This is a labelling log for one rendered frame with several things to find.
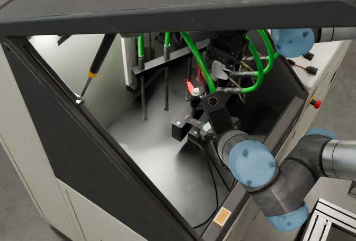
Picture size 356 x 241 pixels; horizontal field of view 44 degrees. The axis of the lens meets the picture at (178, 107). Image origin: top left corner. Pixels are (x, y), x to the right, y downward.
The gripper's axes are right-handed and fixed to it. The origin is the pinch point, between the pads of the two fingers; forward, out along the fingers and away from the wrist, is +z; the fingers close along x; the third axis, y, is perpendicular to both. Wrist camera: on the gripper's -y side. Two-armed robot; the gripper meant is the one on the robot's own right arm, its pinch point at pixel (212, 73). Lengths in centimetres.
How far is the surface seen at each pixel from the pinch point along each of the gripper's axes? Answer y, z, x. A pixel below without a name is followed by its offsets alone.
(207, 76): 4.8, -13.8, -12.5
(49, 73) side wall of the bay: -24.2, -14.5, -33.0
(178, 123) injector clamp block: -7.5, 25.0, -3.8
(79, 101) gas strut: -17.4, -8.3, -32.0
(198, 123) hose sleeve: 3.9, 6.0, -12.2
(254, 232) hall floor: 25, 123, 21
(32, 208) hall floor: -75, 123, -33
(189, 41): -2.3, -18.3, -9.5
